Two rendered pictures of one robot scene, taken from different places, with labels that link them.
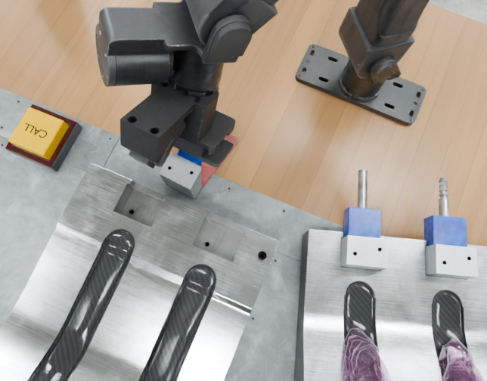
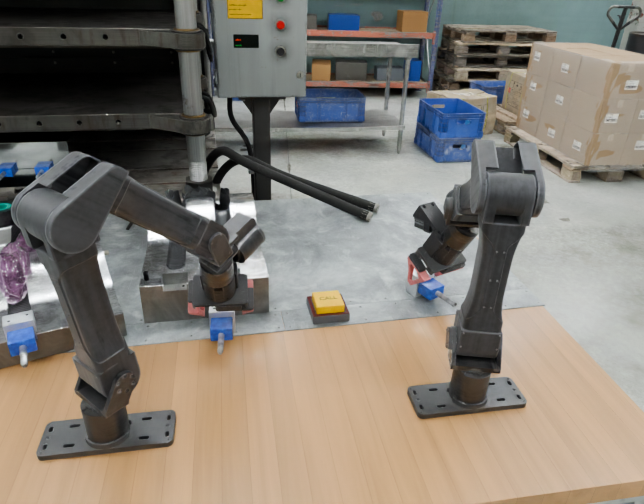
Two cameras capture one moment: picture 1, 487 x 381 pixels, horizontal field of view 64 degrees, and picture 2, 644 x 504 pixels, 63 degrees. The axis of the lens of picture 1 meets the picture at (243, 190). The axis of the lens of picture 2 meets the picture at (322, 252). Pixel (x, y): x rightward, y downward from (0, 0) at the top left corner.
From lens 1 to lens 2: 104 cm
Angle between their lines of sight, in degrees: 74
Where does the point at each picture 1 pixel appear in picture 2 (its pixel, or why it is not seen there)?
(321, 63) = (154, 429)
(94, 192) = (255, 269)
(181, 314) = (179, 258)
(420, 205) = (35, 381)
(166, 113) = not seen: hidden behind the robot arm
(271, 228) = (151, 330)
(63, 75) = (355, 342)
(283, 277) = (133, 316)
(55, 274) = not seen: hidden behind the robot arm
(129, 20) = (239, 221)
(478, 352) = not seen: outside the picture
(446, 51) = not seen: outside the picture
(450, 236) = (20, 332)
